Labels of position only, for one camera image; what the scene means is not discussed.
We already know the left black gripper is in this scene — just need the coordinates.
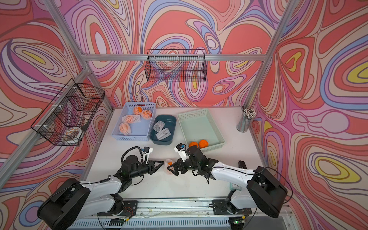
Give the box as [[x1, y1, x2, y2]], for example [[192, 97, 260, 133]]
[[128, 160, 164, 181]]

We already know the white foam net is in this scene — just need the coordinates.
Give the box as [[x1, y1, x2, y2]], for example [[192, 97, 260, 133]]
[[164, 159, 173, 175], [153, 120, 165, 132], [155, 128, 171, 141]]

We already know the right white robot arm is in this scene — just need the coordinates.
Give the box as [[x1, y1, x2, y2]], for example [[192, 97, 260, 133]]
[[167, 144, 288, 218]]

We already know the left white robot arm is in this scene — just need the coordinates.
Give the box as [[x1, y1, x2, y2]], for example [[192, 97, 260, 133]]
[[37, 155, 164, 230]]

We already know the lavender perforated plastic basket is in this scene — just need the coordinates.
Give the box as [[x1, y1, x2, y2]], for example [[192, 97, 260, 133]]
[[112, 102, 156, 141]]

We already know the dark teal plastic tray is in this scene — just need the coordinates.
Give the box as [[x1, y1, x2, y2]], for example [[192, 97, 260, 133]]
[[149, 115, 177, 146]]

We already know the mint green perforated basket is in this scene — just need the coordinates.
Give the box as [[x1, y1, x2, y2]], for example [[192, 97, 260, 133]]
[[177, 108, 226, 152]]

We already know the small mint alarm clock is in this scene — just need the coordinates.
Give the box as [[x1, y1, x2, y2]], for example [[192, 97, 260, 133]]
[[230, 183, 242, 191]]

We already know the black stapler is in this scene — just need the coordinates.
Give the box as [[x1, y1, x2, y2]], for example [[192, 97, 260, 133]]
[[238, 161, 247, 169]]

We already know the metal cup of pencils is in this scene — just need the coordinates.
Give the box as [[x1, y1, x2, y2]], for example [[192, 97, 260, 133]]
[[236, 108, 256, 133]]

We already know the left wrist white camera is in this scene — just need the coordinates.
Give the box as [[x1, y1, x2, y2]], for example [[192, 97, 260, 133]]
[[141, 147, 153, 164]]

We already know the wrist white camera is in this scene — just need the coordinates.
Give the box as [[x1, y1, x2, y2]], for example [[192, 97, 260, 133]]
[[174, 143, 188, 162], [141, 147, 153, 164]]

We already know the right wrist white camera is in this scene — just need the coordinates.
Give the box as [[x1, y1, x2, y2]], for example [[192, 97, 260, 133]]
[[174, 143, 188, 162]]

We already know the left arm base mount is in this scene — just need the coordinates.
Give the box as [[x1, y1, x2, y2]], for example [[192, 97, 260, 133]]
[[98, 200, 138, 217]]

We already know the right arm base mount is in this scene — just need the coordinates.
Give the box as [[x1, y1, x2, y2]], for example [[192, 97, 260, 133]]
[[209, 199, 252, 217]]

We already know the black wire basket left wall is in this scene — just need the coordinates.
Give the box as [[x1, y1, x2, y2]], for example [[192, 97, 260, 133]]
[[31, 79, 105, 147]]

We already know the black wire basket wall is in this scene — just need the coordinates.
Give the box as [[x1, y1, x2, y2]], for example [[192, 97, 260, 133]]
[[31, 79, 105, 147], [144, 48, 208, 83]]

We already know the black wire basket back wall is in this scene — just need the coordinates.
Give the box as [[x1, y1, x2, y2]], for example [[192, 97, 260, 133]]
[[144, 48, 208, 83]]

